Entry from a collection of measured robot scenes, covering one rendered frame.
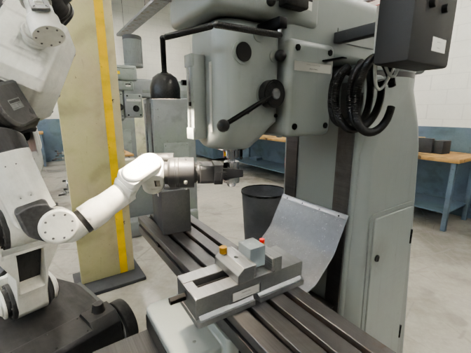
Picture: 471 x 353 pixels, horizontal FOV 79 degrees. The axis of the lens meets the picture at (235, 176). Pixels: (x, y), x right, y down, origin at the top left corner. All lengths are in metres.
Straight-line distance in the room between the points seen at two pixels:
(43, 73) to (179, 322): 0.76
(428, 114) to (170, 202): 4.35
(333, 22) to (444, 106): 4.09
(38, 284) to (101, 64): 1.61
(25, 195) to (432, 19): 0.96
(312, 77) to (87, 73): 1.87
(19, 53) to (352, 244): 1.09
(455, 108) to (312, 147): 3.93
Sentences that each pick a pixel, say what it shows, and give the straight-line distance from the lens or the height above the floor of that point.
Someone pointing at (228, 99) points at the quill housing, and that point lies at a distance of 0.72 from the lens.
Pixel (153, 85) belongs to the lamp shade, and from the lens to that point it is 0.72.
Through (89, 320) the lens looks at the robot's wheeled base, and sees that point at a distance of 1.38.
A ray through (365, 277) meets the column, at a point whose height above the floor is 0.84.
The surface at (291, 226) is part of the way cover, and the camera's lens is 1.16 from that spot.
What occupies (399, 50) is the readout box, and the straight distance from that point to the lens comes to 0.75.
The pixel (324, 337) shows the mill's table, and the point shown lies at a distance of 0.77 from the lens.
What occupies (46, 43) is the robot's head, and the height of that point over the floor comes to 1.56.
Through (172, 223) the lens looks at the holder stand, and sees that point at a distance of 1.23.
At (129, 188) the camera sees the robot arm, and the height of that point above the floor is 1.22.
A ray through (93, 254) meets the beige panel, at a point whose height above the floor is 0.27.
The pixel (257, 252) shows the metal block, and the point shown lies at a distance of 0.81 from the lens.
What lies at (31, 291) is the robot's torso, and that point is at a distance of 1.41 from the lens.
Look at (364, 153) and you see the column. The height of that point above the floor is 1.28.
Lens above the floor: 1.41
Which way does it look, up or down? 13 degrees down
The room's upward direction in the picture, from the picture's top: straight up
